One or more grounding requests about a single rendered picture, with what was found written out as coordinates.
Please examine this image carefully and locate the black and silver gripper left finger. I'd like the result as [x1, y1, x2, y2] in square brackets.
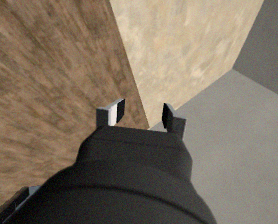
[96, 98, 125, 129]

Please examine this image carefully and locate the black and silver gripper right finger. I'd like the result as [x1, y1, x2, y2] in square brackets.
[162, 103, 187, 140]

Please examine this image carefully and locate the grey three-compartment bin rack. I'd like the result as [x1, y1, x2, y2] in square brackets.
[0, 186, 40, 224]

